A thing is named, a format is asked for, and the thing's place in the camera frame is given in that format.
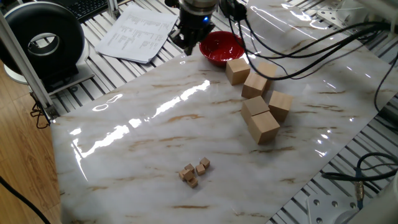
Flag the metal cable connector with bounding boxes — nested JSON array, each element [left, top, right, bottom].
[[355, 180, 365, 210]]

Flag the black computer keyboard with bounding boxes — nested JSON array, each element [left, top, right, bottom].
[[60, 0, 125, 23]]

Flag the thick black cable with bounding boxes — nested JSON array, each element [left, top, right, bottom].
[[321, 151, 398, 183]]

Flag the red glossy bowl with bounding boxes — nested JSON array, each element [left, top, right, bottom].
[[198, 30, 246, 68]]

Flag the silver perforated mount plate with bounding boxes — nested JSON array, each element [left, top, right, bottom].
[[317, 0, 374, 37]]

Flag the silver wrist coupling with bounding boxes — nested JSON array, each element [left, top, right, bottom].
[[182, 0, 218, 15]]

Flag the glossy marble pattern mat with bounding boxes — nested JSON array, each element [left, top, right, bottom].
[[49, 0, 398, 224]]

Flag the black floor cable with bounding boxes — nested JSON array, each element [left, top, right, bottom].
[[0, 175, 52, 224]]

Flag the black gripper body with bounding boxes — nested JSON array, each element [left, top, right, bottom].
[[178, 9, 218, 41]]

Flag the thin black cable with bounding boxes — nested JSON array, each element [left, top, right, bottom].
[[374, 51, 398, 131]]

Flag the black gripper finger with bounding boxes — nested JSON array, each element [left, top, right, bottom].
[[190, 26, 216, 56], [169, 27, 193, 57]]

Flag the grey device base plate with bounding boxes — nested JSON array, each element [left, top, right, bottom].
[[46, 62, 96, 96]]

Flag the large wooden cube block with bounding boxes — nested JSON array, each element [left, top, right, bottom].
[[247, 111, 281, 145], [240, 95, 271, 125], [225, 57, 251, 86], [268, 90, 294, 123], [256, 62, 277, 91], [241, 72, 268, 100]]

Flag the white printed paper stack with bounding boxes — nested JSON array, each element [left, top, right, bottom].
[[95, 3, 179, 65]]

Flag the aluminium frame post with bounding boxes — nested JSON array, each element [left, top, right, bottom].
[[0, 12, 60, 122]]

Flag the thin black wire loops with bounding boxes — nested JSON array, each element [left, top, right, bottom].
[[30, 93, 50, 129]]

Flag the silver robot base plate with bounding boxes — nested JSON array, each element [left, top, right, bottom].
[[306, 195, 361, 224]]

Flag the short aluminium post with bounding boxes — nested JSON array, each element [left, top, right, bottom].
[[107, 0, 122, 19]]

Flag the black round ring device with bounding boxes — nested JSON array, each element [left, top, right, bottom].
[[0, 1, 91, 85]]

